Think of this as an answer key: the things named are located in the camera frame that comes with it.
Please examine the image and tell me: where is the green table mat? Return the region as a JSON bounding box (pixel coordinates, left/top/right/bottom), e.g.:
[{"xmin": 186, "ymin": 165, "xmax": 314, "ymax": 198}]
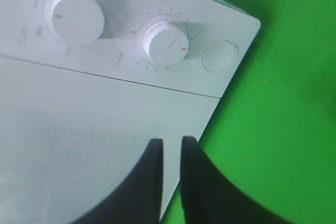
[{"xmin": 160, "ymin": 0, "xmax": 336, "ymax": 224}]

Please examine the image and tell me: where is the upper white microwave knob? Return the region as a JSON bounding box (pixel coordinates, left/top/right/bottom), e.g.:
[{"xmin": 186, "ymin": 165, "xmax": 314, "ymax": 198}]
[{"xmin": 48, "ymin": 0, "xmax": 105, "ymax": 46}]

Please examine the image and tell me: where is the round door release button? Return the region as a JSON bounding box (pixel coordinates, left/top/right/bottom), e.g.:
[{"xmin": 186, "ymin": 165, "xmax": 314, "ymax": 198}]
[{"xmin": 202, "ymin": 40, "xmax": 236, "ymax": 72}]

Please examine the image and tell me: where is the white microwave door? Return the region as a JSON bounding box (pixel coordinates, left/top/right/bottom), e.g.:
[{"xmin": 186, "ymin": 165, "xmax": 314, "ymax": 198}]
[{"xmin": 1, "ymin": 56, "xmax": 218, "ymax": 223}]

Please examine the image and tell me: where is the white microwave knob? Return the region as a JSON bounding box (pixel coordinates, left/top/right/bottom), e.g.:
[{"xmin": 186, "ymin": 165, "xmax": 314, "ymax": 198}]
[
  {"xmin": 143, "ymin": 20, "xmax": 189, "ymax": 67},
  {"xmin": 48, "ymin": 0, "xmax": 105, "ymax": 46}
]

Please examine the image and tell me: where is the lower white microwave knob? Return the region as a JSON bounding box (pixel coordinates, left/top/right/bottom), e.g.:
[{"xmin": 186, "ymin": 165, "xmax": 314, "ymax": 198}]
[{"xmin": 143, "ymin": 20, "xmax": 189, "ymax": 67}]

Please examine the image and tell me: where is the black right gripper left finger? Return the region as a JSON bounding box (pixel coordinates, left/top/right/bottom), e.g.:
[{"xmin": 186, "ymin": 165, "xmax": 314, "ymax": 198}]
[{"xmin": 74, "ymin": 138, "xmax": 163, "ymax": 223}]

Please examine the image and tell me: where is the white microwave oven body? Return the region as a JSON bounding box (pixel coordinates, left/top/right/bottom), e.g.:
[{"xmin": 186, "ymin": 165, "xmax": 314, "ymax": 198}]
[{"xmin": 1, "ymin": 0, "xmax": 260, "ymax": 98}]

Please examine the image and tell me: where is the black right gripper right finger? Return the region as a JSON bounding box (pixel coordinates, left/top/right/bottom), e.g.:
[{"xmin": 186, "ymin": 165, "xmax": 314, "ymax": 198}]
[{"xmin": 180, "ymin": 136, "xmax": 288, "ymax": 223}]

